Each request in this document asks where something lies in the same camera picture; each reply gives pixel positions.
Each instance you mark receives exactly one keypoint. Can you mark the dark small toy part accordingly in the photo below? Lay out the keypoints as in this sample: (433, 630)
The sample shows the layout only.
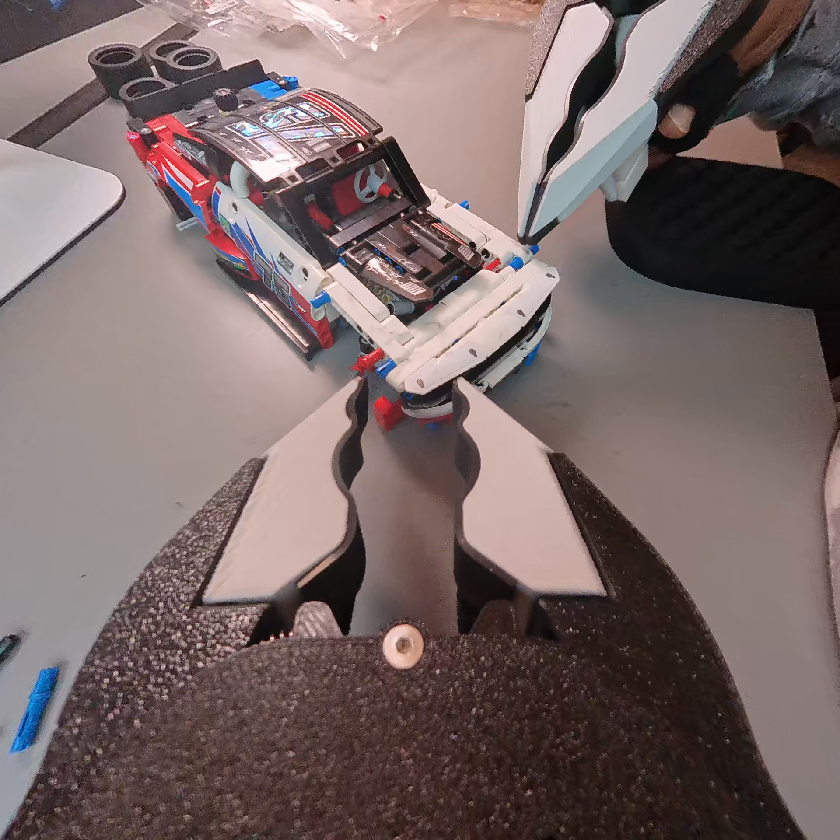
(8, 646)

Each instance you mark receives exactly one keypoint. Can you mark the toy brick race car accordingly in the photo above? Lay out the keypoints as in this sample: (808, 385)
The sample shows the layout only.
(275, 256)

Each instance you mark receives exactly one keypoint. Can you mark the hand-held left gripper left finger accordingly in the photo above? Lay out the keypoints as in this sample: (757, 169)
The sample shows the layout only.
(282, 518)

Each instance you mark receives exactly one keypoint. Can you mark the person's right hand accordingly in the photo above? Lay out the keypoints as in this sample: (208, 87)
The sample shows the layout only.
(676, 121)

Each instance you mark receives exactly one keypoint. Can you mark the person's right forearm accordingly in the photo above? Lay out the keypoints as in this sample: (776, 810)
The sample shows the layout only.
(800, 79)

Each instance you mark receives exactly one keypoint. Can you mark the black ribbed cloth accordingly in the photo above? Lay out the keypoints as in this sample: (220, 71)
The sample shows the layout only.
(722, 236)

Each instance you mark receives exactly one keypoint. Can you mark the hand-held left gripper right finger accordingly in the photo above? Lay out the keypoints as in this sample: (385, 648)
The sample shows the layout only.
(525, 518)

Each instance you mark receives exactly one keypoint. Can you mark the blue toy connector pin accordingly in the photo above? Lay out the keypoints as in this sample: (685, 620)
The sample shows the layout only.
(36, 709)

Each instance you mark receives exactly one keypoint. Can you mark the black mat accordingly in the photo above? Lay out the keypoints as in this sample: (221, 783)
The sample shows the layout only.
(52, 19)

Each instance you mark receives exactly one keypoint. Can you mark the grey desk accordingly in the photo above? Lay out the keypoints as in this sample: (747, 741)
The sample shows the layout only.
(131, 426)

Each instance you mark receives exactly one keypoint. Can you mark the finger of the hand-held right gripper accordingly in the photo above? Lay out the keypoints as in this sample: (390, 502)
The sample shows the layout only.
(617, 131)
(564, 79)

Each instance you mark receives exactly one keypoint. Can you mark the instruction booklet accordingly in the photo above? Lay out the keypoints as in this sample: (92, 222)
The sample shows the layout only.
(46, 216)

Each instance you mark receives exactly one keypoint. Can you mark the grey fleece clothing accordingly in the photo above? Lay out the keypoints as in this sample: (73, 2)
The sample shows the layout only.
(832, 525)

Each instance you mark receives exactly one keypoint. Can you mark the clear plastic bag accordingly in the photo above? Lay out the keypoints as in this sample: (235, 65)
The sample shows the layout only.
(492, 10)
(262, 23)

